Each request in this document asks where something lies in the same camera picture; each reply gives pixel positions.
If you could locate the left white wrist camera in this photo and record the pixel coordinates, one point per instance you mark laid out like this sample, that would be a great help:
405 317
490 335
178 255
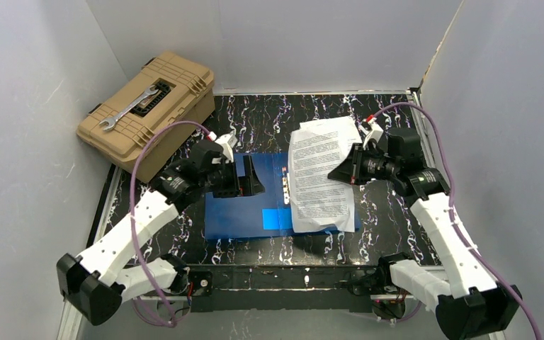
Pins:
227 142

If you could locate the silver open-end wrench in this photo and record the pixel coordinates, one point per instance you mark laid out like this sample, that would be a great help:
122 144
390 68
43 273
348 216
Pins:
109 123

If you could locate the silver folder clip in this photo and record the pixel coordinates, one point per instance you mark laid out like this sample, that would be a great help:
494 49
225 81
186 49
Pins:
285 185

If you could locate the white printed paper files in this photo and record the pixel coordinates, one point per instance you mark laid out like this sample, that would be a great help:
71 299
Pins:
316 202

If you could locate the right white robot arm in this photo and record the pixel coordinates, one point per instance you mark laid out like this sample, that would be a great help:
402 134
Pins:
471 301

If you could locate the tan plastic toolbox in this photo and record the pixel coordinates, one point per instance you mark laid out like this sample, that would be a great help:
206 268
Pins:
158 125

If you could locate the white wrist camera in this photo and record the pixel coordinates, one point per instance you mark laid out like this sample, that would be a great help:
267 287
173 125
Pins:
373 133
227 142

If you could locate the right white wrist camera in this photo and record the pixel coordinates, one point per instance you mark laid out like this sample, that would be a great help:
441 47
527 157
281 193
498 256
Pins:
373 133

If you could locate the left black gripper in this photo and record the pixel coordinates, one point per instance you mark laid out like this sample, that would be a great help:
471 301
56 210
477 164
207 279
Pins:
238 177

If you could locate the blue plastic folder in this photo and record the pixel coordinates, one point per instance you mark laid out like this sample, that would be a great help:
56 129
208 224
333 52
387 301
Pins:
262 215

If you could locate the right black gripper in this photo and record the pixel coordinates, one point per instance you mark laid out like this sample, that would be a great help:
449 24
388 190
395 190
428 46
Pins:
356 165

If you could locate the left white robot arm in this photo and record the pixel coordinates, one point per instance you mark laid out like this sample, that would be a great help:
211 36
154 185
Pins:
97 281

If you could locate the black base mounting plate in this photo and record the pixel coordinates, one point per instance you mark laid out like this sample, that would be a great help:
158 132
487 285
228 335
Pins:
266 287

